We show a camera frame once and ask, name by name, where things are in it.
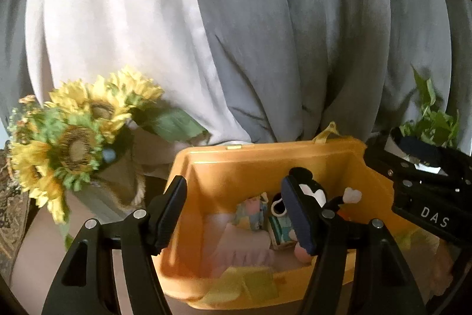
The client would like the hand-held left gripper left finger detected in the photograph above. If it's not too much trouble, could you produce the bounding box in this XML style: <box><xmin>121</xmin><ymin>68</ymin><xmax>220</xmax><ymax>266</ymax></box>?
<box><xmin>40</xmin><ymin>175</ymin><xmax>189</xmax><ymax>315</ymax></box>

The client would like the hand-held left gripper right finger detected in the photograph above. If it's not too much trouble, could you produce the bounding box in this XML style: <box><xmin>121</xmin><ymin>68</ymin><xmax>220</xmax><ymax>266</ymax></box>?
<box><xmin>281</xmin><ymin>175</ymin><xmax>428</xmax><ymax>315</ymax></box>

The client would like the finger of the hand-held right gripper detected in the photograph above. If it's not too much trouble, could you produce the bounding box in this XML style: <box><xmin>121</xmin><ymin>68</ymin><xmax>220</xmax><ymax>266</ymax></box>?
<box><xmin>391</xmin><ymin>127</ymin><xmax>472</xmax><ymax>183</ymax></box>
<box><xmin>363</xmin><ymin>142</ymin><xmax>410</xmax><ymax>186</ymax></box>

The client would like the mouse plush toy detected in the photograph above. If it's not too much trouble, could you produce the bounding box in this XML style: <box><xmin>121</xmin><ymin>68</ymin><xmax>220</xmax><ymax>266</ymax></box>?
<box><xmin>271</xmin><ymin>167</ymin><xmax>364</xmax><ymax>227</ymax></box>

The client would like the pastel scrunchie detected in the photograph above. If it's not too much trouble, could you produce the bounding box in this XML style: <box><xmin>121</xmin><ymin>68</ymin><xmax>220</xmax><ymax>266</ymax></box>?
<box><xmin>232</xmin><ymin>192</ymin><xmax>270</xmax><ymax>231</ymax></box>

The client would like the purple fluffy wristband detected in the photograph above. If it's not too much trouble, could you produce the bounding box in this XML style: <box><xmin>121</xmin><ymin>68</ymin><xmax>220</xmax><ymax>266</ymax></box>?
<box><xmin>209</xmin><ymin>221</ymin><xmax>276</xmax><ymax>278</ymax></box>

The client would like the orange storage box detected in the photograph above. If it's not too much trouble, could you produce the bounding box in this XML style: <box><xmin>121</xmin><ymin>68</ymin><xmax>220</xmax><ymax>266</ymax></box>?
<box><xmin>160</xmin><ymin>121</ymin><xmax>456</xmax><ymax>311</ymax></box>

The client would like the potted green plant white pot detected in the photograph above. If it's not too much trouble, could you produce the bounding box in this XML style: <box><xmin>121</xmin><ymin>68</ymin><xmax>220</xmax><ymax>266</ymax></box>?
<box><xmin>383</xmin><ymin>67</ymin><xmax>461</xmax><ymax>175</ymax></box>

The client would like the sunflower bouquet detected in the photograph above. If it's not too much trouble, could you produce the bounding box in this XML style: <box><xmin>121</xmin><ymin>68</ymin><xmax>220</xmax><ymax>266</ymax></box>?
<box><xmin>6</xmin><ymin>65</ymin><xmax>210</xmax><ymax>249</ymax></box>

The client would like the grey curtain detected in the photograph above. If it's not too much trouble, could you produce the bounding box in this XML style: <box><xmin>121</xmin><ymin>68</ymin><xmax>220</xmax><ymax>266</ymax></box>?
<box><xmin>183</xmin><ymin>0</ymin><xmax>466</xmax><ymax>153</ymax></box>
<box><xmin>0</xmin><ymin>0</ymin><xmax>45</xmax><ymax>138</ymax></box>

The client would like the patterned brown cloth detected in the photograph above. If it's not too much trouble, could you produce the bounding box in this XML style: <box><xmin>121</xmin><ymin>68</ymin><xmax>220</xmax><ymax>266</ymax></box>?
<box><xmin>0</xmin><ymin>140</ymin><xmax>35</xmax><ymax>277</ymax></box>

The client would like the small peach flower bouquet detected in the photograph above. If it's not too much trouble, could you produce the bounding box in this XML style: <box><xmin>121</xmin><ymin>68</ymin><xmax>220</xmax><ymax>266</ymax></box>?
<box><xmin>6</xmin><ymin>94</ymin><xmax>43</xmax><ymax>133</ymax></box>

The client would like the white curtain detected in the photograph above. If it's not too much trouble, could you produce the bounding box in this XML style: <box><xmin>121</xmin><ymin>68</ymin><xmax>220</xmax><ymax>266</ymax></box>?
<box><xmin>25</xmin><ymin>0</ymin><xmax>255</xmax><ymax>183</ymax></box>

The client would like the beige pot with rope handle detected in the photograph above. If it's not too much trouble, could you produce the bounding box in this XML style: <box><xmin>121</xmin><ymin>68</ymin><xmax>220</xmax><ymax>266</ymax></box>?
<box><xmin>127</xmin><ymin>128</ymin><xmax>192</xmax><ymax>190</ymax></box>

